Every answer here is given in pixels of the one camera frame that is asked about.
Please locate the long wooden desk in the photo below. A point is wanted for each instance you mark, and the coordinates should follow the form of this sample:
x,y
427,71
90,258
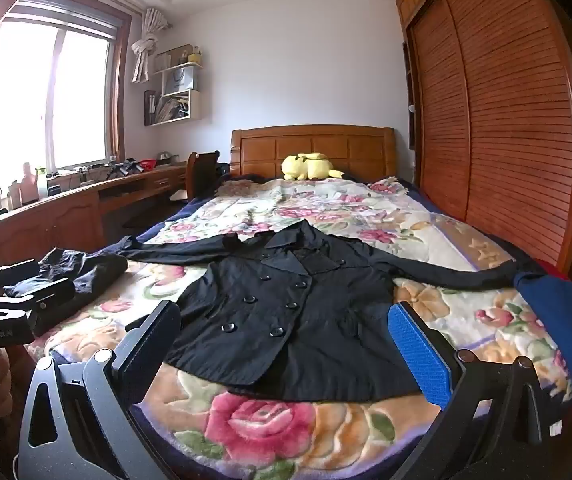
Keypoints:
x,y
56,210

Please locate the white wall shelf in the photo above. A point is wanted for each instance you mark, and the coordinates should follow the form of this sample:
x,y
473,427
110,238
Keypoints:
x,y
193,105

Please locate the wooden bed headboard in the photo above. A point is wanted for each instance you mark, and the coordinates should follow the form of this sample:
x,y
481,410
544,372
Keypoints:
x,y
316,147

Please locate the black device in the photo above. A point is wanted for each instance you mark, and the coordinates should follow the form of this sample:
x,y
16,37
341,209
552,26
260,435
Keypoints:
x,y
118,167

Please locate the wooden slatted wardrobe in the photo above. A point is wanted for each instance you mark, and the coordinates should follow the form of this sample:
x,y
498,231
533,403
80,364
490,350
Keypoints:
x,y
491,110

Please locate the folded dark garment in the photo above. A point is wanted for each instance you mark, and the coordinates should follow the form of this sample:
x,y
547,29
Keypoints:
x,y
86,270

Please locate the blue cloth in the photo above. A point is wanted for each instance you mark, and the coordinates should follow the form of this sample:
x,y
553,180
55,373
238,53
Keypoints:
x,y
556,320

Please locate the row of books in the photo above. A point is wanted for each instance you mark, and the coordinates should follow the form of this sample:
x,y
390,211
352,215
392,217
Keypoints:
x,y
166,107

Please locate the silver pot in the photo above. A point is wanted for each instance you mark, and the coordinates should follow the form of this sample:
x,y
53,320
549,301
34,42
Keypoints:
x,y
167,157

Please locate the yellow plush toy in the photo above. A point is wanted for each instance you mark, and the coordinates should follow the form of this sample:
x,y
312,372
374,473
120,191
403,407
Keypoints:
x,y
301,165

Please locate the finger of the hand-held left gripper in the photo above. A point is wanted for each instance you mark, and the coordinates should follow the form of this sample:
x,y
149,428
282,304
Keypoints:
x,y
11,271
51,300

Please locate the floral blanket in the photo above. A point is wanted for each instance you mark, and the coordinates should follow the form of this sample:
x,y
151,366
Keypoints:
x,y
266,420

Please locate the yellow cup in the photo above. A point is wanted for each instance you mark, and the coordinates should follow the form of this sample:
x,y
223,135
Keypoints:
x,y
196,55

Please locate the red bowl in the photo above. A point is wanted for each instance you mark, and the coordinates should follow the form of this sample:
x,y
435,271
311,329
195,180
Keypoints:
x,y
147,164

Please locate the black double-breasted coat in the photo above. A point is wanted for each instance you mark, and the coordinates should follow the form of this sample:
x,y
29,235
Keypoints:
x,y
286,330

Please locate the white paper bag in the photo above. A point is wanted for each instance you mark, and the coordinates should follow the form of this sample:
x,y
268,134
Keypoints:
x,y
178,80

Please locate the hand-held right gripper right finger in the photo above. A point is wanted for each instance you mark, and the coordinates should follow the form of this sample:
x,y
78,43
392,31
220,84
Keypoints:
x,y
416,350

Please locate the tied cream curtain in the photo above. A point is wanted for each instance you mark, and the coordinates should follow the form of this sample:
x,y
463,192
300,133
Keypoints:
x,y
146,45

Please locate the clear plastic bottle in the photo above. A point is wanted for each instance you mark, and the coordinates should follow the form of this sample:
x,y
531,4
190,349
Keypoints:
x,y
42,185

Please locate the wooden chair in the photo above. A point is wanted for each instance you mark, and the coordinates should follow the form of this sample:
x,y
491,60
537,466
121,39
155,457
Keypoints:
x,y
203,170

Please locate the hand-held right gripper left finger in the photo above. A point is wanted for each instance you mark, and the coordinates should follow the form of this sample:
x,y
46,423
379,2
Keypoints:
x,y
153,345

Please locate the wood-framed window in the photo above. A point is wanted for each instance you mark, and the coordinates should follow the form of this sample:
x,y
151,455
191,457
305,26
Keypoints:
x,y
41,100

